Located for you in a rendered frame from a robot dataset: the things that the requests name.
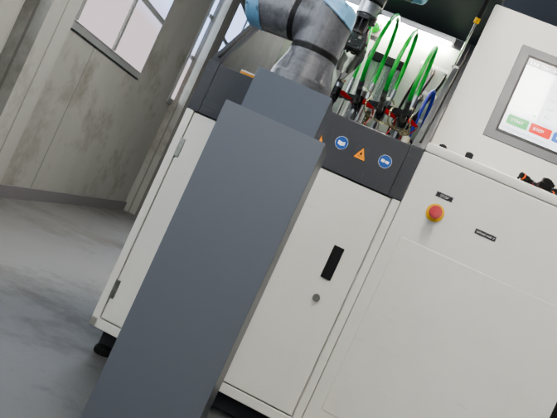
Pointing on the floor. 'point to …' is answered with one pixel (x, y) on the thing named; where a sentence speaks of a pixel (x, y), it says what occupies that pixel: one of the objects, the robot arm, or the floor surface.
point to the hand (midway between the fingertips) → (340, 75)
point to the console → (459, 274)
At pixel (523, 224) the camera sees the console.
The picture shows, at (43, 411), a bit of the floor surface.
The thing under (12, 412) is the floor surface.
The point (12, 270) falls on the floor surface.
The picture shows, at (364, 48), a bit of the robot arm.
